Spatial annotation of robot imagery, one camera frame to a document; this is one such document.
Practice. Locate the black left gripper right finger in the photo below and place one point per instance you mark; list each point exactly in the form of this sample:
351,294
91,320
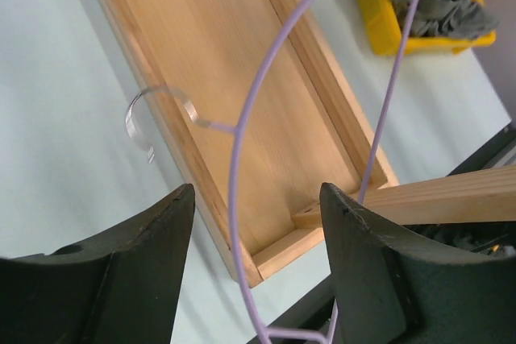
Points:
393,285

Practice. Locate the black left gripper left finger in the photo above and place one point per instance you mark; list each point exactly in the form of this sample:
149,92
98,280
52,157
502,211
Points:
119,286

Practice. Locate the grey shorts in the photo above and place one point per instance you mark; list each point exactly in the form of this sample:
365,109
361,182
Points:
461,19

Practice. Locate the yellow plastic bin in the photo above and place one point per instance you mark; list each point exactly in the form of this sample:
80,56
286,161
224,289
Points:
385,34

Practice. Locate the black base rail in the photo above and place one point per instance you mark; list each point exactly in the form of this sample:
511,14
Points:
472,209

